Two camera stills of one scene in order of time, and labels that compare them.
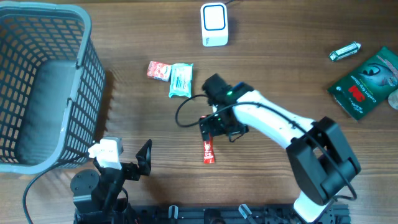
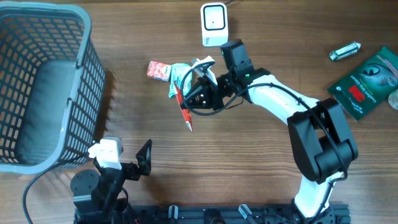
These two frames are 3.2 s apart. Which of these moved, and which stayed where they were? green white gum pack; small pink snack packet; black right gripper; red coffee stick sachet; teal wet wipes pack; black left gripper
Moved: red coffee stick sachet; black right gripper
Stayed: green white gum pack; small pink snack packet; teal wet wipes pack; black left gripper
